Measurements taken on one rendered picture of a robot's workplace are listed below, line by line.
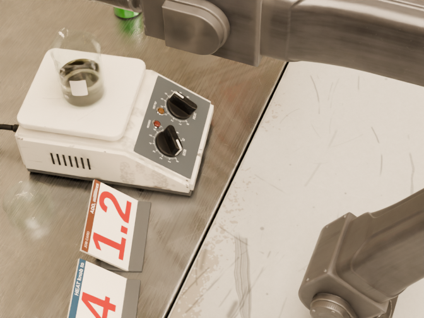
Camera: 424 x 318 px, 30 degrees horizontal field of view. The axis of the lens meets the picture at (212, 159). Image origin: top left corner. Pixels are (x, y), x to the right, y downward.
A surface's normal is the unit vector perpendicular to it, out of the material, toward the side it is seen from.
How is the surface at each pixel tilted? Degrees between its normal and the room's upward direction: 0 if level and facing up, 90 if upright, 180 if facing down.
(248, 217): 0
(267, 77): 0
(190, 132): 30
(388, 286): 80
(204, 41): 90
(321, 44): 93
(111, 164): 90
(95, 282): 40
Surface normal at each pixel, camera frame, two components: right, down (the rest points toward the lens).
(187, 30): -0.37, 0.73
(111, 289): 0.63, -0.45
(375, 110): -0.01, -0.62
